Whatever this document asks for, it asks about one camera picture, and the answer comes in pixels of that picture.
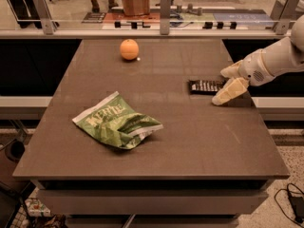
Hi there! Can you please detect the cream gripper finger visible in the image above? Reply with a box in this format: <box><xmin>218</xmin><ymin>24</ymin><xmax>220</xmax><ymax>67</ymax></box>
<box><xmin>212</xmin><ymin>78</ymin><xmax>249</xmax><ymax>105</ymax></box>
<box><xmin>220</xmin><ymin>60</ymin><xmax>242</xmax><ymax>78</ymax></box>

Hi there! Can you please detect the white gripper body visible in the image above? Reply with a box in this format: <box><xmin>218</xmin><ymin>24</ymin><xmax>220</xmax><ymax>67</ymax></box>
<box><xmin>238</xmin><ymin>49</ymin><xmax>275</xmax><ymax>86</ymax></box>

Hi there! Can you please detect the black rxbar chocolate wrapper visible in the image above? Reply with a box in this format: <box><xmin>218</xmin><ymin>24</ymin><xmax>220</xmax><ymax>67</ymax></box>
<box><xmin>188</xmin><ymin>80</ymin><xmax>225</xmax><ymax>95</ymax></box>

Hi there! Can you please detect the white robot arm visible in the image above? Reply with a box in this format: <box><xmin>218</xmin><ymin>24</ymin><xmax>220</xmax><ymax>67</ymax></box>
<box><xmin>212</xmin><ymin>15</ymin><xmax>304</xmax><ymax>105</ymax></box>

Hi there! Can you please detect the orange fruit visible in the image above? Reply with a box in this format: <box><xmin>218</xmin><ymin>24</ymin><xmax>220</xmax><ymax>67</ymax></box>
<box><xmin>120</xmin><ymin>39</ymin><xmax>139</xmax><ymax>60</ymax></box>

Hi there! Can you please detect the green kettle chips bag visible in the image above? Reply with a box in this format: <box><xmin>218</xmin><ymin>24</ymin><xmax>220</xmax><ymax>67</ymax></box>
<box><xmin>72</xmin><ymin>92</ymin><xmax>163</xmax><ymax>150</ymax></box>

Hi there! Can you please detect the black round bin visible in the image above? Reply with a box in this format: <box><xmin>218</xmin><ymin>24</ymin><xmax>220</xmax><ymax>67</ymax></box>
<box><xmin>5</xmin><ymin>140</ymin><xmax>25</xmax><ymax>162</ymax></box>

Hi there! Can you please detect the metal railing post right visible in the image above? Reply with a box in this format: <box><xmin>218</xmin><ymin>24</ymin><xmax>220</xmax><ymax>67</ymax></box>
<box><xmin>274</xmin><ymin>0</ymin><xmax>300</xmax><ymax>35</ymax></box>

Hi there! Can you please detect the metal railing post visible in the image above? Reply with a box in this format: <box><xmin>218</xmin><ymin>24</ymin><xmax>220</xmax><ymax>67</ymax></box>
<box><xmin>274</xmin><ymin>0</ymin><xmax>300</xmax><ymax>35</ymax></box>
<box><xmin>160</xmin><ymin>0</ymin><xmax>171</xmax><ymax>35</ymax></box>
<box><xmin>32</xmin><ymin>0</ymin><xmax>56</xmax><ymax>35</ymax></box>

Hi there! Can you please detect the metal railing post middle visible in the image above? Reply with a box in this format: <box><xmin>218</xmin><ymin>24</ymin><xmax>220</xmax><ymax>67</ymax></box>
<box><xmin>160</xmin><ymin>0</ymin><xmax>171</xmax><ymax>35</ymax></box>

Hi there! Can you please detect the black power adapter with cable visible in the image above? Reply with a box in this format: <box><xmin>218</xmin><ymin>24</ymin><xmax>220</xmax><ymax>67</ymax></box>
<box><xmin>274</xmin><ymin>183</ymin><xmax>304</xmax><ymax>228</ymax></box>

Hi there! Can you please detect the metal railing post left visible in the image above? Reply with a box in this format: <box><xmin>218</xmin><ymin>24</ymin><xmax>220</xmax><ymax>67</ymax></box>
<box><xmin>32</xmin><ymin>0</ymin><xmax>56</xmax><ymax>35</ymax></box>

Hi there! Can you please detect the wire basket with items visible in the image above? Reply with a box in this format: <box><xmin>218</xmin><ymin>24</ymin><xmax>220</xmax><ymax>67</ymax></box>
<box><xmin>5</xmin><ymin>198</ymin><xmax>68</xmax><ymax>228</ymax></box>

